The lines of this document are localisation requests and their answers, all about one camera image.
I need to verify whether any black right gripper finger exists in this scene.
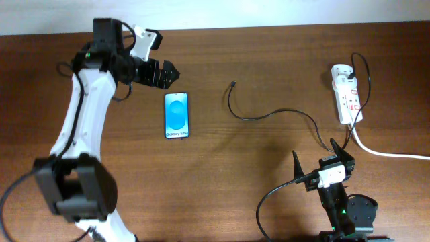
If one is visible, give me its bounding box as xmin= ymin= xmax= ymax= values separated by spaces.
xmin=330 ymin=138 xmax=353 ymax=161
xmin=292 ymin=151 xmax=304 ymax=184

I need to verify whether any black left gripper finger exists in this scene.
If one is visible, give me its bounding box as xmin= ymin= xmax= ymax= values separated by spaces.
xmin=163 ymin=60 xmax=180 ymax=79
xmin=157 ymin=72 xmax=177 ymax=89

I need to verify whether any blue screen smartphone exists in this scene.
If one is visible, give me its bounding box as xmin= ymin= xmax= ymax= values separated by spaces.
xmin=165 ymin=92 xmax=189 ymax=139

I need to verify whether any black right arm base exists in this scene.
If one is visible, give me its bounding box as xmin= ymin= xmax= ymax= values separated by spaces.
xmin=316 ymin=194 xmax=395 ymax=242

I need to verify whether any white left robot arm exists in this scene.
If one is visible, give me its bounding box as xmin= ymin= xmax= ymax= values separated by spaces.
xmin=34 ymin=18 xmax=180 ymax=241

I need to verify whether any white power strip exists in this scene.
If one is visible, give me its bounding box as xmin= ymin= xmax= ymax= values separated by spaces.
xmin=331 ymin=64 xmax=363 ymax=126

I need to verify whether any white power strip cord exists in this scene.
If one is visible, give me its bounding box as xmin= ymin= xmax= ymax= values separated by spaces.
xmin=351 ymin=126 xmax=430 ymax=161

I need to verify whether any black charger cable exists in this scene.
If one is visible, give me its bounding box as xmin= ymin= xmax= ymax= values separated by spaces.
xmin=227 ymin=52 xmax=372 ymax=154

